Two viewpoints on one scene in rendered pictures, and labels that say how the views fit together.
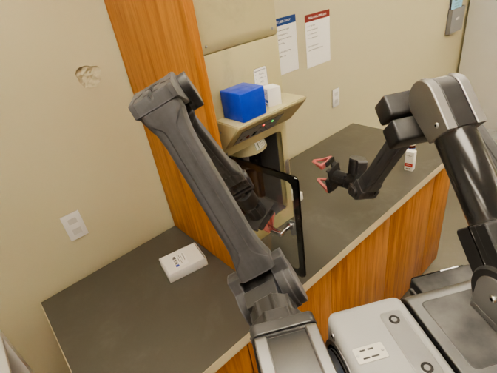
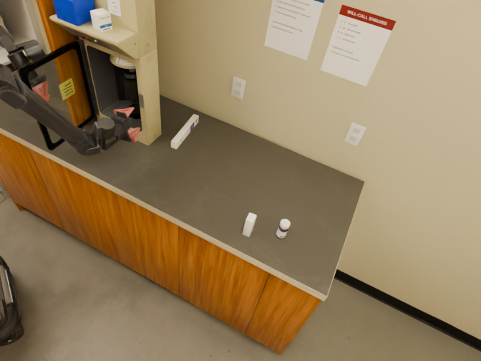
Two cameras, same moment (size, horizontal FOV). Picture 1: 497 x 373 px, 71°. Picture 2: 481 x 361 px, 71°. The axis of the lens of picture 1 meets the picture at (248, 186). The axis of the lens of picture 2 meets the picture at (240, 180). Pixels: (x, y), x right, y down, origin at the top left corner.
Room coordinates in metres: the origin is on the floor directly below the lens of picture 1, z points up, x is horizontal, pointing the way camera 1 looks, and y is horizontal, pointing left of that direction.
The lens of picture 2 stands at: (0.98, -1.45, 2.11)
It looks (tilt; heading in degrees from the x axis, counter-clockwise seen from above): 47 degrees down; 55
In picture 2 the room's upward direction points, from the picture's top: 11 degrees clockwise
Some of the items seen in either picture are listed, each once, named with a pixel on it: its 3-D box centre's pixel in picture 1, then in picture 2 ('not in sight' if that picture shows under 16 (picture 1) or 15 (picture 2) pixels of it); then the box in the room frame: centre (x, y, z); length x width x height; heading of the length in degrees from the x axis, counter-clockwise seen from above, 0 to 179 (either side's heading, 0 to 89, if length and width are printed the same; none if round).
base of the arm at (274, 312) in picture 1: (279, 331); not in sight; (0.32, -0.01, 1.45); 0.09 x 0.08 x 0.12; 96
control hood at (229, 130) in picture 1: (264, 122); (95, 37); (1.13, -0.09, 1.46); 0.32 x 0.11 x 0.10; 127
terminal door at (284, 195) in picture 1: (265, 217); (63, 97); (0.96, -0.04, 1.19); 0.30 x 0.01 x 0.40; 41
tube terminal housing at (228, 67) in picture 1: (237, 146); (130, 53); (1.27, 0.02, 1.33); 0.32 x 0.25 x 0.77; 127
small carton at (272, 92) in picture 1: (271, 95); (101, 20); (1.16, -0.13, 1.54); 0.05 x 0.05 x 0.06; 22
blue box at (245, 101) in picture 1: (243, 101); (74, 6); (1.08, -0.03, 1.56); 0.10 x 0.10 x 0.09; 37
